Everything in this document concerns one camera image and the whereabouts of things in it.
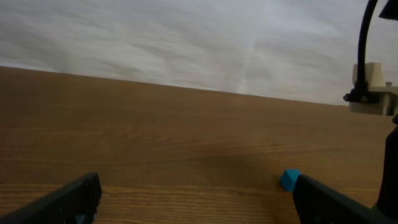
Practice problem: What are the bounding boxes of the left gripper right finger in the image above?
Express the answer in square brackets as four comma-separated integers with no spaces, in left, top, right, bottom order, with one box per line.
[292,174,398,224]

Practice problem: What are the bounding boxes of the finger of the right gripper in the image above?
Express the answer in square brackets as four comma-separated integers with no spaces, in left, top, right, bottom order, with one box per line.
[374,124,398,220]

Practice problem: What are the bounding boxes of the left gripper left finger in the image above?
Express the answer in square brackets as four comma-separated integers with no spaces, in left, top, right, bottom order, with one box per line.
[0,172,103,224]

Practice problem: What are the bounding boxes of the blue cube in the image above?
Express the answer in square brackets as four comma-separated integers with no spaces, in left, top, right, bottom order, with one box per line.
[279,169,302,193]

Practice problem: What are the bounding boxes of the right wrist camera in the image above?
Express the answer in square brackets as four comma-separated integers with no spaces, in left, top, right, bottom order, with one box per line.
[348,62,398,116]

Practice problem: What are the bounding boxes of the black cable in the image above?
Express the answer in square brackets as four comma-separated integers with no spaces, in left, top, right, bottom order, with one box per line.
[343,0,380,104]

